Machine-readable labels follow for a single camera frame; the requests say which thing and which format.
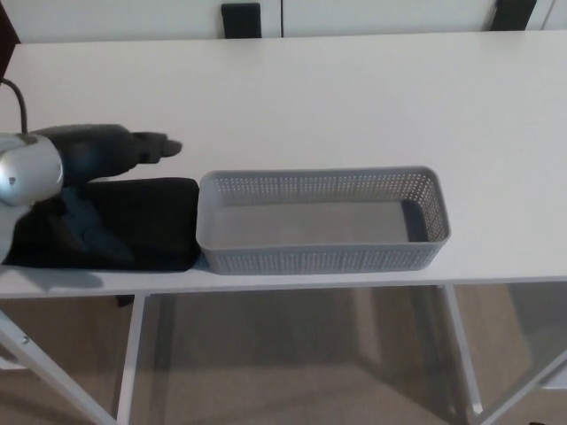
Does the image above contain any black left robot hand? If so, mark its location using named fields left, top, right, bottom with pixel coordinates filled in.
left=33, top=123, right=185, bottom=264

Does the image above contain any black cloth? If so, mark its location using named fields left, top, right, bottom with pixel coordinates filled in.
left=4, top=176, right=200, bottom=273

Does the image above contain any dark red brown furniture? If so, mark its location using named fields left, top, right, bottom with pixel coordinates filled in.
left=0, top=5, right=19, bottom=81

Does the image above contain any grey perforated plastic basket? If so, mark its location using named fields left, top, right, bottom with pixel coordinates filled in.
left=194, top=166, right=453, bottom=276

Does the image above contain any white cabinet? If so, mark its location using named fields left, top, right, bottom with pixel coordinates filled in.
left=8, top=0, right=567, bottom=45

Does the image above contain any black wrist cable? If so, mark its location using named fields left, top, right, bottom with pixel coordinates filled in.
left=0, top=78, right=32, bottom=135

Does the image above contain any black cabinet handle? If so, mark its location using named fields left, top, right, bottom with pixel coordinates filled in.
left=489, top=0, right=535, bottom=32
left=221, top=3, right=263, bottom=38

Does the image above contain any white metal frame table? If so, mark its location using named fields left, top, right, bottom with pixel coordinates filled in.
left=0, top=29, right=567, bottom=425

